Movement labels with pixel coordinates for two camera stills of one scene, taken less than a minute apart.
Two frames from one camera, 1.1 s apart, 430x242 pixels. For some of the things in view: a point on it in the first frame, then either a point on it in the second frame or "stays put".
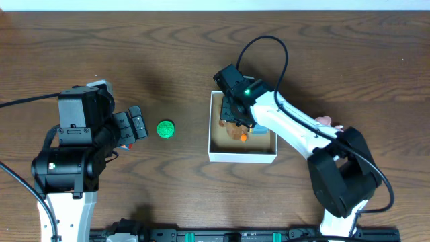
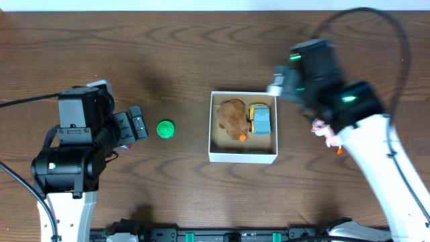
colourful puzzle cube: (125, 147) stays put
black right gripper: (227, 113) -> (290, 92)
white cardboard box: (257, 148) stays put
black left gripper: (124, 128) stays put
